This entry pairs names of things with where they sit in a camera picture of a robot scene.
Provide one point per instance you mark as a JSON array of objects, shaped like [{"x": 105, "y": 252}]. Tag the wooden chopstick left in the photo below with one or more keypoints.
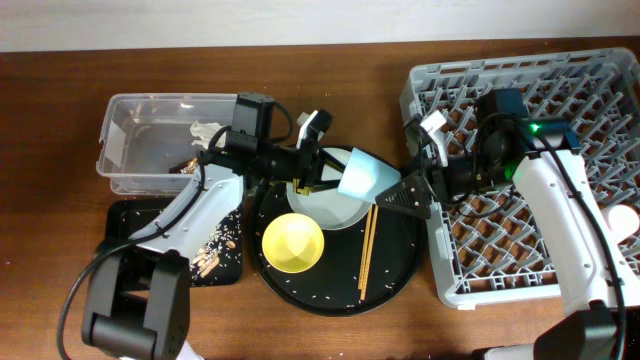
[{"x": 369, "y": 219}]

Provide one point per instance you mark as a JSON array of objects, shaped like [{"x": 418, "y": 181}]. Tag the wooden chopstick right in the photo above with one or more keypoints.
[{"x": 369, "y": 253}]

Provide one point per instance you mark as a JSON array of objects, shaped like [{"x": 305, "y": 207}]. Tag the gold foil wrapper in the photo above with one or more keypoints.
[{"x": 186, "y": 167}]

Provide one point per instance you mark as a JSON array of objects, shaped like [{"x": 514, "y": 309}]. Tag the pink cup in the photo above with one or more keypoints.
[{"x": 622, "y": 221}]

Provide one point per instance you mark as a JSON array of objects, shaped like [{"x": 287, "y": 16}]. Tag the grey plate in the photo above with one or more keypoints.
[{"x": 329, "y": 209}]

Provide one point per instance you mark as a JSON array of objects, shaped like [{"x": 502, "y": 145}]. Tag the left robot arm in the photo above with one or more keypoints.
[{"x": 138, "y": 301}]

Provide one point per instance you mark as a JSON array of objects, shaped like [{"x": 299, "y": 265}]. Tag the wooden chopstick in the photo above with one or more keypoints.
[
  {"x": 369, "y": 219},
  {"x": 369, "y": 253}
]

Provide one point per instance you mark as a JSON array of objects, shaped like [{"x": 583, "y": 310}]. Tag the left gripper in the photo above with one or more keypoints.
[{"x": 304, "y": 181}]

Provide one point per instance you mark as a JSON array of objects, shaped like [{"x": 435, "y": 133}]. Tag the clear plastic bin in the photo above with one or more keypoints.
[{"x": 144, "y": 134}]

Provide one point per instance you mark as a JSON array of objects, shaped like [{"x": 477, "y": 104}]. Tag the white napkin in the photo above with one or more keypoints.
[{"x": 202, "y": 133}]

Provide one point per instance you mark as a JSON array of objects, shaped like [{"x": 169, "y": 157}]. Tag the food scraps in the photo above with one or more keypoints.
[{"x": 217, "y": 259}]

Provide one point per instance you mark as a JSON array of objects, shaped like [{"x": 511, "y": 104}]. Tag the yellow bowl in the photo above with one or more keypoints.
[{"x": 293, "y": 243}]

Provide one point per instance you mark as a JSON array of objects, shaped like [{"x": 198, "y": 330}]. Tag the black rectangular tray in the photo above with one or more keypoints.
[{"x": 124, "y": 217}]

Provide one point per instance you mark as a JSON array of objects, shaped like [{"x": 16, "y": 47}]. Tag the blue cup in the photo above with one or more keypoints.
[{"x": 365, "y": 177}]

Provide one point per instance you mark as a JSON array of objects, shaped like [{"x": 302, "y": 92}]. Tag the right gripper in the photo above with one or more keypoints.
[{"x": 424, "y": 191}]

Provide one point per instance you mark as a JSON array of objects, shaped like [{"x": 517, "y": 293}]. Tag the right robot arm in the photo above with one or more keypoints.
[{"x": 541, "y": 159}]

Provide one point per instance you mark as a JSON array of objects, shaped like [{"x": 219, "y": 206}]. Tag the grey dishwasher rack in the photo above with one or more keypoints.
[{"x": 489, "y": 250}]

